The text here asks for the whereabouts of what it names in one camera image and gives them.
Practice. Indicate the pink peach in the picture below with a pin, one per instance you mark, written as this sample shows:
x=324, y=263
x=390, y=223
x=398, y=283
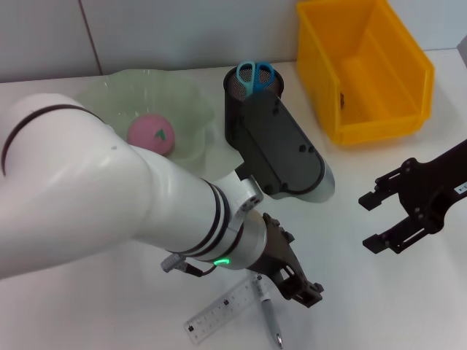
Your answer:
x=146, y=131

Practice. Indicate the blue scissors with blade cover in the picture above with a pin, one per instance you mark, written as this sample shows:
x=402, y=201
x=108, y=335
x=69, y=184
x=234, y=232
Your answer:
x=254, y=85

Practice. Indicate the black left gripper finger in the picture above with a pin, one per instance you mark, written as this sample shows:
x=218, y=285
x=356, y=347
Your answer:
x=299, y=297
x=310, y=289

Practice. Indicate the transparent plastic ruler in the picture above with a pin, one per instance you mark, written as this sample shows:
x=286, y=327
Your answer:
x=219, y=310

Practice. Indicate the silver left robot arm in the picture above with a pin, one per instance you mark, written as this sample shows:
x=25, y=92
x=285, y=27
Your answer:
x=91, y=182

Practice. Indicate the green glass fruit plate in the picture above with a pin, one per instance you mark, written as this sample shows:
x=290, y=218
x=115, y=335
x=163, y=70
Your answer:
x=164, y=95

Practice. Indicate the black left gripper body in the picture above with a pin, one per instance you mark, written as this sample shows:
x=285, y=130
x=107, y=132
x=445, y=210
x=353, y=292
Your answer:
x=279, y=251

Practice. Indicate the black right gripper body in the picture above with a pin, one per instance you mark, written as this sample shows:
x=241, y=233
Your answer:
x=430, y=189

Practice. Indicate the black mesh pen cup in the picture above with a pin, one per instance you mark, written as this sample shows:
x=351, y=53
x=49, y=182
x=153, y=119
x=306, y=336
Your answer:
x=233, y=120

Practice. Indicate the yellow plastic storage bin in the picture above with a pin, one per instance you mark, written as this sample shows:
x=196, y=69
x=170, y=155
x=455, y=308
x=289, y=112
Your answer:
x=383, y=91

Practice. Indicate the clear grey ballpoint pen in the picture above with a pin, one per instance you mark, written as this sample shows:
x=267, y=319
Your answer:
x=270, y=317

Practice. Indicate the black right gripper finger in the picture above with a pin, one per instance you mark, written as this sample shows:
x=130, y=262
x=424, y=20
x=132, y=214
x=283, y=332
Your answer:
x=370, y=200
x=376, y=243

